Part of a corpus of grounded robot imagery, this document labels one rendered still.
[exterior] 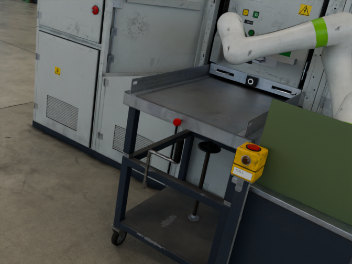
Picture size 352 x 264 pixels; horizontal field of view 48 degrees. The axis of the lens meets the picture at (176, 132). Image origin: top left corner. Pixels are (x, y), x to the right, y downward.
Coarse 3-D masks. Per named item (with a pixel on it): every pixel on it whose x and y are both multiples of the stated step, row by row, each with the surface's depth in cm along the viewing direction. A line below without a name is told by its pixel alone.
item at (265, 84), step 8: (216, 64) 224; (216, 72) 225; (224, 72) 222; (232, 72) 220; (240, 72) 217; (240, 80) 218; (264, 80) 211; (264, 88) 212; (272, 88) 209; (280, 88) 207; (288, 88) 205; (296, 88) 203; (288, 96) 206
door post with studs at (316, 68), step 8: (336, 0) 180; (344, 0) 178; (328, 8) 183; (336, 8) 181; (320, 48) 189; (320, 56) 189; (312, 64) 193; (320, 64) 190; (312, 72) 193; (320, 72) 191; (312, 80) 194; (304, 88) 197; (312, 88) 195; (304, 96) 198; (312, 96) 196; (304, 104) 199
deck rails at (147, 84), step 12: (168, 72) 191; (180, 72) 201; (192, 72) 212; (204, 72) 224; (132, 84) 170; (144, 84) 178; (156, 84) 186; (168, 84) 195; (180, 84) 199; (252, 120) 148; (264, 120) 160; (240, 132) 150; (252, 132) 152
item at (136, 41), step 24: (120, 0) 181; (144, 0) 189; (168, 0) 198; (192, 0) 209; (120, 24) 189; (144, 24) 197; (168, 24) 206; (192, 24) 216; (120, 48) 194; (144, 48) 203; (168, 48) 212; (192, 48) 223; (120, 72) 197; (144, 72) 205
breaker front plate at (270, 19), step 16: (240, 0) 209; (272, 0) 200; (288, 0) 196; (304, 0) 191; (320, 0) 187; (240, 16) 211; (272, 16) 202; (288, 16) 197; (304, 16) 193; (256, 32) 208; (224, 64) 223; (240, 64) 217; (256, 64) 212; (272, 64) 207; (288, 64) 203; (272, 80) 209; (288, 80) 205
